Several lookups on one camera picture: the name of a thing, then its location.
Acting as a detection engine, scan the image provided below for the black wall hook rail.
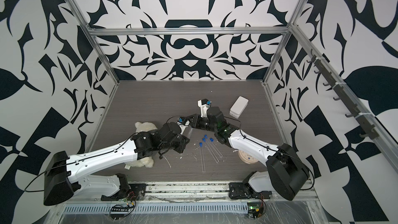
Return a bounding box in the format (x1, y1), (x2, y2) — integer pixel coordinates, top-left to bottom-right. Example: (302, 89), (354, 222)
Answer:
(307, 50), (380, 140)

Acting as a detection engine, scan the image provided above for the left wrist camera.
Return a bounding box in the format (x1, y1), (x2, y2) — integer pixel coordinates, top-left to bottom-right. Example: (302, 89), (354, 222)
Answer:
(176, 117), (190, 127)

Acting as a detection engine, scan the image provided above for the right electronics board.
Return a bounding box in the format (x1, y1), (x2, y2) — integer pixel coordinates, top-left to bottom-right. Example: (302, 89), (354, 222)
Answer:
(247, 201), (266, 219)

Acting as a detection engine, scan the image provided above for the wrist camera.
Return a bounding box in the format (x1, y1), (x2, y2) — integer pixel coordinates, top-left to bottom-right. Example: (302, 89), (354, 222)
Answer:
(198, 99), (211, 118)
(176, 117), (190, 127)

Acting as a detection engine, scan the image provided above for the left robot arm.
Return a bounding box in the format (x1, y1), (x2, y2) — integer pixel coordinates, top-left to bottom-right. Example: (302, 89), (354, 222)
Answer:
(44, 122), (189, 206)

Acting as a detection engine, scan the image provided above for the test tube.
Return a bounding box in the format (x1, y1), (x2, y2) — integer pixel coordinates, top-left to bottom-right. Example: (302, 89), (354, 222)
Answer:
(202, 138), (219, 163)
(181, 125), (193, 139)
(209, 138), (223, 158)
(199, 142), (206, 173)

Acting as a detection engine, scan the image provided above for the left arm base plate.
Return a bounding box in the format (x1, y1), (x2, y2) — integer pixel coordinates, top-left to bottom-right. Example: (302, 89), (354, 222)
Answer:
(101, 183), (147, 202)

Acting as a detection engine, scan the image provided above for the left electronics board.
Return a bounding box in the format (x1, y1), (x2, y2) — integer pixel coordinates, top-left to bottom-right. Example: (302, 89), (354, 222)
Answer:
(108, 204), (136, 220)

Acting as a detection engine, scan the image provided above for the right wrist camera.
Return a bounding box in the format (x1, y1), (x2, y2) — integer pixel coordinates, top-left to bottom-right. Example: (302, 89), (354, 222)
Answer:
(198, 99), (211, 118)

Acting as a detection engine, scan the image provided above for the white rectangular box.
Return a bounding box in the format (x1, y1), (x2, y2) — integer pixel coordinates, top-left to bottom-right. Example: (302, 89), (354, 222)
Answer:
(230, 96), (249, 119)

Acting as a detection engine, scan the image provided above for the white plush dog toy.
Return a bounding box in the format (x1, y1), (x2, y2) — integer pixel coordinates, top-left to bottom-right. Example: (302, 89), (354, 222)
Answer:
(124, 122), (159, 169)

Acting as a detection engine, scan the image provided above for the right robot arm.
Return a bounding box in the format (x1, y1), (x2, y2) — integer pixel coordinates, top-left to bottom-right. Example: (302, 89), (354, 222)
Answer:
(178, 107), (310, 201)

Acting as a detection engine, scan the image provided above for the electronics board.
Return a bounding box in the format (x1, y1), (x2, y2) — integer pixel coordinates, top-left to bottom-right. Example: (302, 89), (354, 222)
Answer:
(247, 201), (266, 219)
(108, 204), (136, 220)

